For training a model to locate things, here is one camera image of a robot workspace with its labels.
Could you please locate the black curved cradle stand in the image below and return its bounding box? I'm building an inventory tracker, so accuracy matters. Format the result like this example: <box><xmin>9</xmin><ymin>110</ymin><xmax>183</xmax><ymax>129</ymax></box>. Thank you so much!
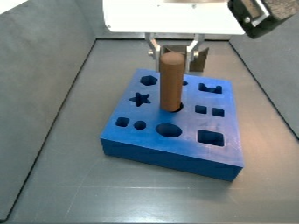
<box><xmin>163</xmin><ymin>45</ymin><xmax>209</xmax><ymax>73</ymax></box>

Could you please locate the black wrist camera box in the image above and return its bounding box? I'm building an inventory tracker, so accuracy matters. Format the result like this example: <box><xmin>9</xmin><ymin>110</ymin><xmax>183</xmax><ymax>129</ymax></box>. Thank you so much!
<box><xmin>228</xmin><ymin>0</ymin><xmax>299</xmax><ymax>39</ymax></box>

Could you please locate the blue foam shape board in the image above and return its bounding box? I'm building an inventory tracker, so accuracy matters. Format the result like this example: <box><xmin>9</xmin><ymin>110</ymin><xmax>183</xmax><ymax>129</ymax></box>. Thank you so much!
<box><xmin>100</xmin><ymin>69</ymin><xmax>244</xmax><ymax>181</ymax></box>

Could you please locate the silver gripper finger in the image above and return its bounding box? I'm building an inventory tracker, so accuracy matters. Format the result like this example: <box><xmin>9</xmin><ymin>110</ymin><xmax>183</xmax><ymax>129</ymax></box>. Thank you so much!
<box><xmin>185</xmin><ymin>34</ymin><xmax>205</xmax><ymax>74</ymax></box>
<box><xmin>144</xmin><ymin>32</ymin><xmax>161</xmax><ymax>71</ymax></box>

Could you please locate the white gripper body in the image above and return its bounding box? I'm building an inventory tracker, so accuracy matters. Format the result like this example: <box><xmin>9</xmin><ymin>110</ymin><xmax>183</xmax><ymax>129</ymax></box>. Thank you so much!
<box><xmin>103</xmin><ymin>0</ymin><xmax>244</xmax><ymax>35</ymax></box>

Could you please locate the brown cylinder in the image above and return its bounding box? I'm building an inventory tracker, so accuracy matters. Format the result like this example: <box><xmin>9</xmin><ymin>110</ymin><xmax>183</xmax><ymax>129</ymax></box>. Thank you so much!
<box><xmin>160</xmin><ymin>52</ymin><xmax>184</xmax><ymax>112</ymax></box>

